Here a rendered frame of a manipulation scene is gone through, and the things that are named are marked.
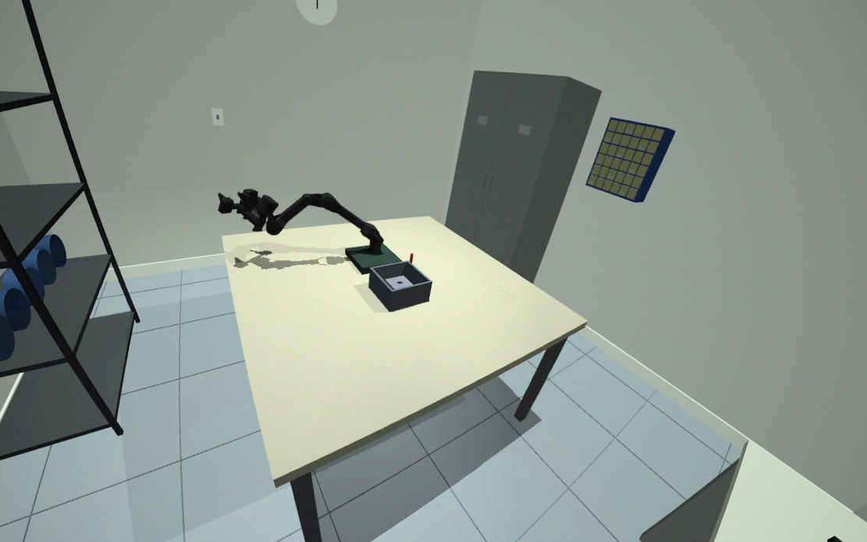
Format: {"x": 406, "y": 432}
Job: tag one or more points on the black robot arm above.
{"x": 275, "y": 224}

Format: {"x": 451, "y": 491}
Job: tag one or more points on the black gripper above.
{"x": 227, "y": 205}

